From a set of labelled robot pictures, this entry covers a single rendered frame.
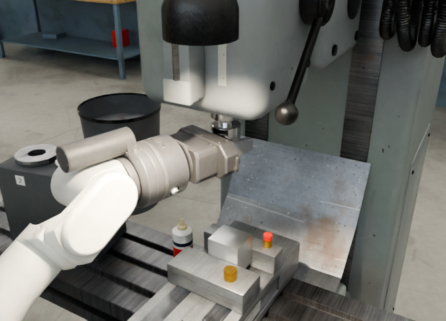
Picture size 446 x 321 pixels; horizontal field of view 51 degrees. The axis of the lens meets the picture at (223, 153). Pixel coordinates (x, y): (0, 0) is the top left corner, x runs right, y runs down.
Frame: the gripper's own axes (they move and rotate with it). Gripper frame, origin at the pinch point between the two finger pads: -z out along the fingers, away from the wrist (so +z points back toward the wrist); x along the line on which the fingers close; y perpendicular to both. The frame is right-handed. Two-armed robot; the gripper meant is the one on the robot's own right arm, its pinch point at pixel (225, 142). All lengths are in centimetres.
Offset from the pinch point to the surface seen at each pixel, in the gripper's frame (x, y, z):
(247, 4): -10.1, -22.6, 6.4
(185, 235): 11.2, 23.4, -0.2
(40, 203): 36.0, 20.1, 17.5
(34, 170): 37.5, 13.1, 17.0
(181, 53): -4.7, -16.9, 12.0
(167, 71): -2.6, -14.3, 12.7
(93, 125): 172, 64, -64
